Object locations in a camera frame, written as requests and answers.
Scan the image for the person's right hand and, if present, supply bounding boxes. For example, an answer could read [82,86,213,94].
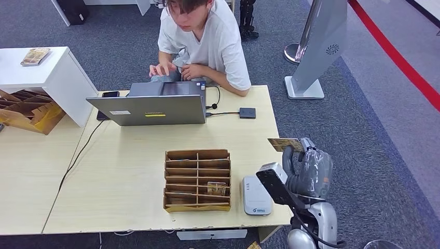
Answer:
[148,62,177,78]

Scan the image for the person's left hand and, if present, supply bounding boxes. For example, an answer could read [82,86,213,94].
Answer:
[180,63,206,81]

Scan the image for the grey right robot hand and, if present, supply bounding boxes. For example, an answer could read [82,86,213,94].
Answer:
[282,137,334,200]

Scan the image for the patterned room key card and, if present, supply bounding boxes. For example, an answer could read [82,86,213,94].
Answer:
[207,182,228,197]

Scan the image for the person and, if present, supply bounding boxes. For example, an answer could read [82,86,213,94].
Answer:
[148,0,252,97]

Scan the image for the white card reader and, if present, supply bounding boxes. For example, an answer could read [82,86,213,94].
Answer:
[242,175,273,216]

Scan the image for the wooden card organizer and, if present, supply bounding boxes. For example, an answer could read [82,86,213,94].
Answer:
[162,148,232,213]

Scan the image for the grey laptop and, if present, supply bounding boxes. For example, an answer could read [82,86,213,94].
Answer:
[86,80,207,127]

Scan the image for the black phone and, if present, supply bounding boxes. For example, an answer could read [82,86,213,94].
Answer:
[96,90,120,121]

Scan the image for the white desk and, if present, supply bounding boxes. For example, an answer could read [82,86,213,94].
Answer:
[50,0,152,26]

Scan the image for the small black box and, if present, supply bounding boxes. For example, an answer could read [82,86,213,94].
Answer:
[239,107,257,120]

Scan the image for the black white humanoid robot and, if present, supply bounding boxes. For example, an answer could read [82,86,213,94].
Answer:
[238,0,260,39]

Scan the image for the clear round glass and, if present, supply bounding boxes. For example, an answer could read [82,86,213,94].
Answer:
[363,239,405,249]

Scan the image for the chrome stanchion base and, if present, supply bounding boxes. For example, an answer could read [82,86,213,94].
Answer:
[284,42,307,65]

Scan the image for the white side table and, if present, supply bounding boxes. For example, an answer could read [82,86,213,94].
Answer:
[0,46,99,129]

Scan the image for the grey kiosk stand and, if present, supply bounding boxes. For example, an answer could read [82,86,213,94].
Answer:
[284,0,349,100]

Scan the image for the stack of patterned cards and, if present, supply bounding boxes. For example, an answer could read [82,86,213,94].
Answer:
[20,47,51,66]

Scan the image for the cardboard divider box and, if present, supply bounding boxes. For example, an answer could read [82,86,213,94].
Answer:
[0,89,66,135]

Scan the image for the black earphone cable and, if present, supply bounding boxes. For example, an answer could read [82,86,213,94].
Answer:
[205,86,222,110]

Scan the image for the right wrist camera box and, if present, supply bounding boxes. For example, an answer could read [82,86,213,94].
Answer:
[256,162,307,211]

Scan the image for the thin black USB cable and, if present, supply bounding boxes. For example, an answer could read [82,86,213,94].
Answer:
[205,110,241,118]

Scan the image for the long black power cable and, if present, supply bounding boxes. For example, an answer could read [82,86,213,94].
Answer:
[57,118,105,193]

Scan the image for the white metal bracket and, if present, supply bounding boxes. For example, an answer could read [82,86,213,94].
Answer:
[176,229,248,241]

